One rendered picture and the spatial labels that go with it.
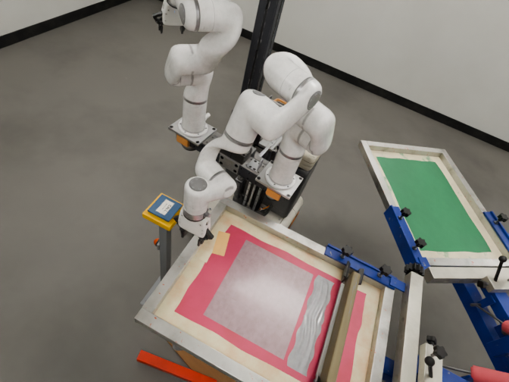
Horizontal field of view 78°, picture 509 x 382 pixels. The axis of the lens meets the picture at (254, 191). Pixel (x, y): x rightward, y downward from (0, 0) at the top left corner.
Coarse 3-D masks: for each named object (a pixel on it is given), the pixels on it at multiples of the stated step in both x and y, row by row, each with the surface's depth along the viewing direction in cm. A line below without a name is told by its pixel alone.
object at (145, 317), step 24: (216, 216) 128; (240, 216) 134; (192, 240) 119; (288, 240) 131; (336, 264) 128; (168, 288) 105; (384, 288) 124; (144, 312) 99; (384, 312) 117; (168, 336) 96; (384, 336) 111; (216, 360) 95; (384, 360) 105
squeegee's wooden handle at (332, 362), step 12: (348, 276) 120; (360, 276) 116; (348, 288) 113; (348, 300) 109; (348, 312) 106; (336, 324) 106; (348, 324) 103; (336, 336) 101; (336, 348) 98; (324, 360) 101; (336, 360) 95; (324, 372) 96; (336, 372) 93
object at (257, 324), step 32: (192, 288) 111; (224, 288) 113; (192, 320) 104; (224, 320) 106; (256, 320) 108; (288, 320) 111; (256, 352) 102; (288, 352) 104; (320, 352) 106; (352, 352) 108
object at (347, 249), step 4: (344, 248) 123; (348, 248) 123; (344, 252) 122; (348, 252) 122; (352, 252) 122; (340, 256) 126; (344, 256) 126; (348, 256) 122; (384, 264) 122; (380, 268) 121; (384, 268) 120; (388, 268) 121; (380, 272) 121; (384, 272) 119; (388, 272) 120; (380, 276) 124
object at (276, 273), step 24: (240, 240) 127; (216, 264) 118; (240, 264) 120; (264, 264) 123; (288, 264) 125; (264, 288) 116; (288, 288) 118; (312, 288) 120; (336, 288) 123; (360, 312) 118
